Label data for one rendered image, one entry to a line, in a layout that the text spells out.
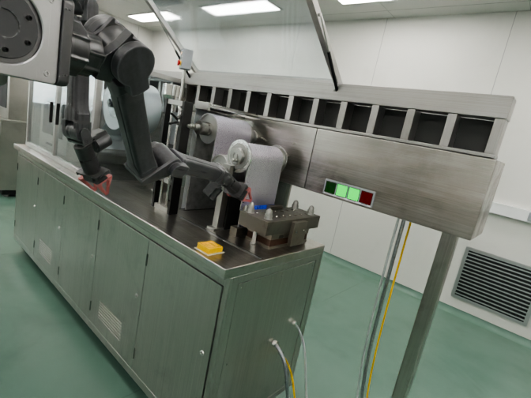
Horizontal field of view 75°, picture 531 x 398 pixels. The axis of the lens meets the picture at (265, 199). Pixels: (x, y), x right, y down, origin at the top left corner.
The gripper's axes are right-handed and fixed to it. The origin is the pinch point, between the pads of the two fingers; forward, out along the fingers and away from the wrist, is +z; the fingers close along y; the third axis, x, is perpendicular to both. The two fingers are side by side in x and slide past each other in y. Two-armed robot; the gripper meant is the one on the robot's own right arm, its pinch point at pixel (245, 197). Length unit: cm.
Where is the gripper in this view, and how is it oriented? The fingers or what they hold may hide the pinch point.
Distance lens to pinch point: 152.9
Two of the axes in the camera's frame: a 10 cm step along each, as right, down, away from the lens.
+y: 7.4, 2.7, -6.1
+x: 4.9, -8.4, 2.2
